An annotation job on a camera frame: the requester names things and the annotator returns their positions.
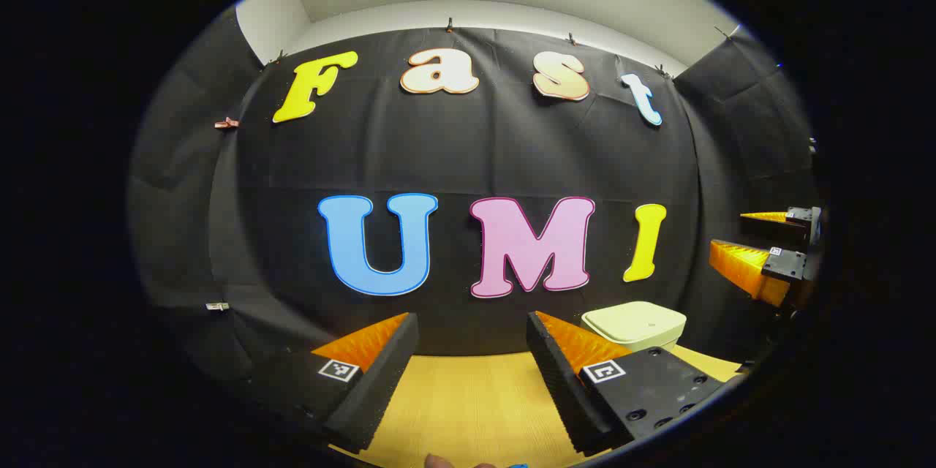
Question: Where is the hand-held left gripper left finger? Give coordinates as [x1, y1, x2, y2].
[241, 312, 420, 454]

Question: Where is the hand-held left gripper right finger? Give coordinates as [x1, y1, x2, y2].
[526, 311, 730, 456]

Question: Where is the pale green desktop garbage bin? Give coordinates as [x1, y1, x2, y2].
[581, 301, 687, 353]

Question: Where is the wooden desktop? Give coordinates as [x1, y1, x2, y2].
[329, 342, 743, 468]

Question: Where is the black backdrop cloth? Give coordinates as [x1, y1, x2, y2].
[128, 7, 823, 396]

